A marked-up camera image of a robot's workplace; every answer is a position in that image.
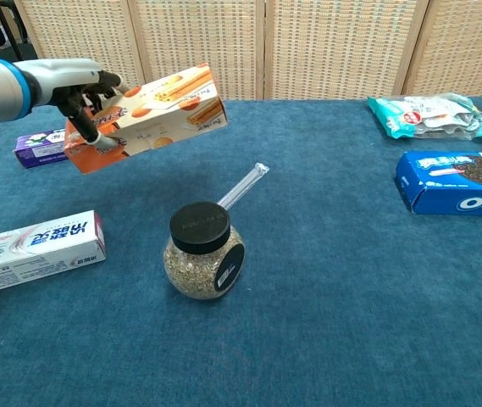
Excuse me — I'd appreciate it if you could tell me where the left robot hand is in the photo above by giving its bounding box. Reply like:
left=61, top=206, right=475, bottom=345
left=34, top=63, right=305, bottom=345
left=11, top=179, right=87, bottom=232
left=31, top=58, right=130, bottom=150

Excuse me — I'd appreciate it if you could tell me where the orange wafer biscuit box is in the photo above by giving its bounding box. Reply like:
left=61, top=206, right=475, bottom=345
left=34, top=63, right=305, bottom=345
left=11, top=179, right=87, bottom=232
left=63, top=63, right=229, bottom=175

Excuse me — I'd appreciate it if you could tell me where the purple toothpaste box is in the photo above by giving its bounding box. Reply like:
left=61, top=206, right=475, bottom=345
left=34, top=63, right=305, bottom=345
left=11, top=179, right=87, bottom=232
left=14, top=129, right=72, bottom=170

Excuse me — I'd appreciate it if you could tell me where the white toothpaste box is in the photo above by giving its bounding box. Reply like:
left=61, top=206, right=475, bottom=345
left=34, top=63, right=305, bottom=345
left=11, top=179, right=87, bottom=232
left=0, top=210, right=107, bottom=299

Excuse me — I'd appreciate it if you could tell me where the teal snack bag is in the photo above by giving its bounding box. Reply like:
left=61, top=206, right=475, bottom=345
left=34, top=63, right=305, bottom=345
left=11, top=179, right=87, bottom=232
left=367, top=94, right=482, bottom=142

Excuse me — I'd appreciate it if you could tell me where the blue Oreo package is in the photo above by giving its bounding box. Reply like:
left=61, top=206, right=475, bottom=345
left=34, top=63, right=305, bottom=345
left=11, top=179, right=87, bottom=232
left=394, top=151, right=482, bottom=217

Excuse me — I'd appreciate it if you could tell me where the black tripod stand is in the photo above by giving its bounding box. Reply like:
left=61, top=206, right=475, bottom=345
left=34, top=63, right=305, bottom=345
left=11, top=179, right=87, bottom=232
left=0, top=0, right=28, bottom=61

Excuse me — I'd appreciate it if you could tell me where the clear wrapped straw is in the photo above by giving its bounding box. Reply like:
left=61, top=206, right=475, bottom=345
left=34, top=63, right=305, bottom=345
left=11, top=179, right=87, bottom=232
left=216, top=162, right=271, bottom=211

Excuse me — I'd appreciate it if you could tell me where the glass jar with black lid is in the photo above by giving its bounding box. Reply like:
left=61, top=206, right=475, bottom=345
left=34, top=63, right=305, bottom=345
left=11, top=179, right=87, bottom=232
left=163, top=201, right=246, bottom=301

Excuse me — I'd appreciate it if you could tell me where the woven wooden folding screen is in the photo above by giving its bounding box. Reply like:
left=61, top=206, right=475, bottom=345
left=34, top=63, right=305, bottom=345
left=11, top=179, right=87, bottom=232
left=14, top=0, right=482, bottom=102

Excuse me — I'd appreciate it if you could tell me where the blue felt table cover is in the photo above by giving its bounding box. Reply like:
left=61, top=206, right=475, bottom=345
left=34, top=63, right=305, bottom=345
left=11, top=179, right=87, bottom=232
left=0, top=95, right=482, bottom=407

